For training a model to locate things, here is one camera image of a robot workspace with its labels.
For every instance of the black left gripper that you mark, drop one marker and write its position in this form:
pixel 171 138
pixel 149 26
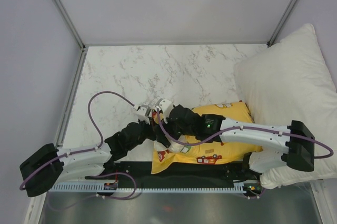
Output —
pixel 150 127

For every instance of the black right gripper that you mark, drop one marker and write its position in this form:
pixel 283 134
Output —
pixel 167 126

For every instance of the yellow cartoon-print pillowcase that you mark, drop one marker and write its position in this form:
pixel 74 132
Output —
pixel 215 152

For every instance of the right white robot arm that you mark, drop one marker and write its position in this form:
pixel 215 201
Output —
pixel 291 146

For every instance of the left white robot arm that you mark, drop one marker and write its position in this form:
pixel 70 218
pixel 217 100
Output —
pixel 50 165

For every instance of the large white pillow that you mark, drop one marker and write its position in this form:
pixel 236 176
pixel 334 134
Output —
pixel 290 81

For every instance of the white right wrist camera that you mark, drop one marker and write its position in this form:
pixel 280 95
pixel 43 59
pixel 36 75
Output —
pixel 165 106

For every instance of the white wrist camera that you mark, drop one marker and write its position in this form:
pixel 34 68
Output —
pixel 143 113
pixel 165 106

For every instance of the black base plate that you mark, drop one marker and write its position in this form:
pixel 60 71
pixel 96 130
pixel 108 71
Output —
pixel 180 174

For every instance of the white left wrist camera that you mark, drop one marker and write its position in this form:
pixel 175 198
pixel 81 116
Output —
pixel 143 113

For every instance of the white slotted cable duct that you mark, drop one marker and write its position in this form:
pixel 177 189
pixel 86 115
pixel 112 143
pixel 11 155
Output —
pixel 105 187

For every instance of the left aluminium frame post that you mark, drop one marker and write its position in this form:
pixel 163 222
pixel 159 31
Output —
pixel 69 23

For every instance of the aluminium frame post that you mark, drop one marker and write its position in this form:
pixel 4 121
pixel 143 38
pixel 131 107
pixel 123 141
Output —
pixel 69 23
pixel 282 22

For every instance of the right aluminium frame post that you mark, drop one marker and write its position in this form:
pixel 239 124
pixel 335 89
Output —
pixel 282 22

